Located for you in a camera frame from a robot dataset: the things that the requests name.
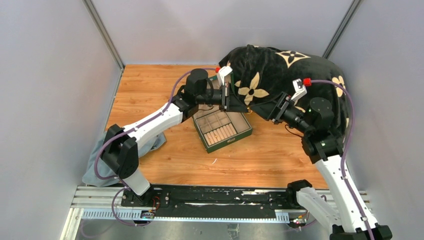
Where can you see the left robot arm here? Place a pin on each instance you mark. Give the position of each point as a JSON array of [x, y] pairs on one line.
[[120, 149]]

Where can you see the light blue cloth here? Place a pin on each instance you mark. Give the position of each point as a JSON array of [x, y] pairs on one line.
[[101, 171]]

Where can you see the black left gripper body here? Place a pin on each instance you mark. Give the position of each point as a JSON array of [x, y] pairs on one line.
[[225, 91]]

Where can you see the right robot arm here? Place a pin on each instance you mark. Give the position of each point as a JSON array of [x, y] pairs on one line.
[[351, 219]]

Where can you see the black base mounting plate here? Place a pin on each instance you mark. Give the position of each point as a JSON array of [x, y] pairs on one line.
[[215, 202]]

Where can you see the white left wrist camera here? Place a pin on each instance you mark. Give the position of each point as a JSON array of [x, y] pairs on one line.
[[224, 75]]

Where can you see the black floral plush blanket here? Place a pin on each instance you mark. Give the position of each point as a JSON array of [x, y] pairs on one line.
[[262, 74]]

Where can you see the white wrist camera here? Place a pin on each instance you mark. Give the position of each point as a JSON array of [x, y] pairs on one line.
[[224, 75], [299, 89]]

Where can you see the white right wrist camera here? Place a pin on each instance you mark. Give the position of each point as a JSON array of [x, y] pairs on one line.
[[299, 89]]

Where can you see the green jewelry box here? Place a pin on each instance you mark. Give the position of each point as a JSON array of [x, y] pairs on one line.
[[222, 129]]

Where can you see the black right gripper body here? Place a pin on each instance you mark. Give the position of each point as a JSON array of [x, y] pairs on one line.
[[282, 103]]

